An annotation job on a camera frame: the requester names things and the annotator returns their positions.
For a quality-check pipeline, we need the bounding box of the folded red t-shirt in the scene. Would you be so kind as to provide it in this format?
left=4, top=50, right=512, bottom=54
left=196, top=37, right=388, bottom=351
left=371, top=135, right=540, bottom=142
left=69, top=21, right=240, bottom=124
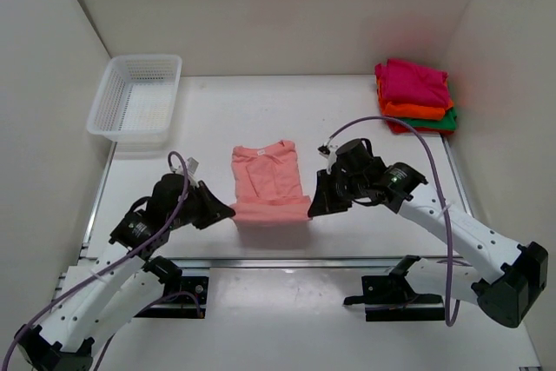
left=387, top=121, right=443, bottom=135

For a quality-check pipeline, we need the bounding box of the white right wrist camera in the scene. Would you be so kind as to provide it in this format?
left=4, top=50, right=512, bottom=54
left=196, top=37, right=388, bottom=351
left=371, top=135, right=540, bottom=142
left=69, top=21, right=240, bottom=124
left=317, top=142, right=338, bottom=175

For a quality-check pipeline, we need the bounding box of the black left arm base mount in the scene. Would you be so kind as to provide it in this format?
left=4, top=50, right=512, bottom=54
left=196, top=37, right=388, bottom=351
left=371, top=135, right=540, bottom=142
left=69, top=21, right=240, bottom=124
left=136, top=275, right=209, bottom=320

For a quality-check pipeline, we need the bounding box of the folded green t-shirt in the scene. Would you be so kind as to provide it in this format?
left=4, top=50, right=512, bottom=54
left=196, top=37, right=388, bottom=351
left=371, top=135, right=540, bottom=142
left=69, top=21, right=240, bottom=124
left=401, top=108, right=458, bottom=135

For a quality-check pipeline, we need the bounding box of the folded orange t-shirt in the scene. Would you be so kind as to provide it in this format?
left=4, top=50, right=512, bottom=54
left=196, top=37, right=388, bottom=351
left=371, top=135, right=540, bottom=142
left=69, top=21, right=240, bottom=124
left=377, top=81, right=454, bottom=121

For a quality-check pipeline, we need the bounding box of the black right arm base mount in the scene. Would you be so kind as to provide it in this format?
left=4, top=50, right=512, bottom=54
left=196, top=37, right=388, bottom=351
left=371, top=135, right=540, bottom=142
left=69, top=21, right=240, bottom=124
left=343, top=255, right=446, bottom=322

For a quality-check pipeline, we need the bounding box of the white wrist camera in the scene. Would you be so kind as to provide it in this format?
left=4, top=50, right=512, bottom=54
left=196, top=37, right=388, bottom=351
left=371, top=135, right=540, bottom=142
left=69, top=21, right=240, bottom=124
left=170, top=157, right=199, bottom=182
left=317, top=142, right=338, bottom=175

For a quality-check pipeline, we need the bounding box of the salmon pink t-shirt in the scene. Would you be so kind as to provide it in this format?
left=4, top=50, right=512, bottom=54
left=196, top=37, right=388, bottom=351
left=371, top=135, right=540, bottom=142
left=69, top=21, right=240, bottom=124
left=231, top=140, right=311, bottom=226

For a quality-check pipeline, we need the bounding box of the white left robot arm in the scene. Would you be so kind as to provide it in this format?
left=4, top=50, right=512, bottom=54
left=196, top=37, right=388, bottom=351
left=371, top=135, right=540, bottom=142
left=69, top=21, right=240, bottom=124
left=14, top=174, right=235, bottom=370

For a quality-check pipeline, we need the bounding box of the folded magenta t-shirt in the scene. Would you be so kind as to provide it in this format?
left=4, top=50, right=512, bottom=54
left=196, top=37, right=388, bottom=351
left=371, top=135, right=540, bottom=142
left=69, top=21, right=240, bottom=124
left=374, top=59, right=450, bottom=108

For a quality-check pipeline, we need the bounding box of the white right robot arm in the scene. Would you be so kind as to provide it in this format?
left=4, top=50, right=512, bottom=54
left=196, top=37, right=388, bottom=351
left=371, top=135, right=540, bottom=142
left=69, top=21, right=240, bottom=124
left=308, top=138, right=548, bottom=328

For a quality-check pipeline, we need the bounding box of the white perforated plastic basket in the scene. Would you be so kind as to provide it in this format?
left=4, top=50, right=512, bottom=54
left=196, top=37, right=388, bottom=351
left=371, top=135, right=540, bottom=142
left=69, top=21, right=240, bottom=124
left=86, top=54, right=182, bottom=144

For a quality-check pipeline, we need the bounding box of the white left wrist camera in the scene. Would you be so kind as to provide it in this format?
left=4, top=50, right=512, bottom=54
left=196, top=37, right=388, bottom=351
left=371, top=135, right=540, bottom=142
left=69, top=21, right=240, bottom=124
left=170, top=157, right=199, bottom=182

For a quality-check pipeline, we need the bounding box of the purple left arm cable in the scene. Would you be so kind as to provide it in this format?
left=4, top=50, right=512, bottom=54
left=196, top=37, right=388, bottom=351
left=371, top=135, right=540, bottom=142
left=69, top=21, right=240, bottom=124
left=8, top=151, right=203, bottom=371

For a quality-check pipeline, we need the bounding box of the aluminium table rail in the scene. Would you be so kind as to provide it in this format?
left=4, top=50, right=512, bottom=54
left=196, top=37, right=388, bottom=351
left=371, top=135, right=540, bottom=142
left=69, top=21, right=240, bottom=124
left=84, top=135, right=447, bottom=268

